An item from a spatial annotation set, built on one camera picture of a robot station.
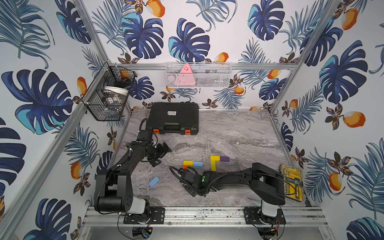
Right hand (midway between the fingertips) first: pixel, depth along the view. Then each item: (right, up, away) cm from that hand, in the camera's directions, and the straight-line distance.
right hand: (190, 184), depth 85 cm
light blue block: (-21, +1, +1) cm, 21 cm away
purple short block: (+21, +12, +10) cm, 27 cm away
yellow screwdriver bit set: (+56, +2, -3) cm, 56 cm away
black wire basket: (-46, +49, -2) cm, 68 cm away
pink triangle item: (-3, +63, +5) cm, 63 cm away
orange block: (-3, +12, -8) cm, 15 cm away
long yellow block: (+14, +9, +7) cm, 18 cm away
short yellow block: (+17, +13, +9) cm, 23 cm away
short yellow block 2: (-1, +10, +8) cm, 13 cm away
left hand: (-14, +18, +2) cm, 22 cm away
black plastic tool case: (-13, +39, +26) cm, 49 cm away
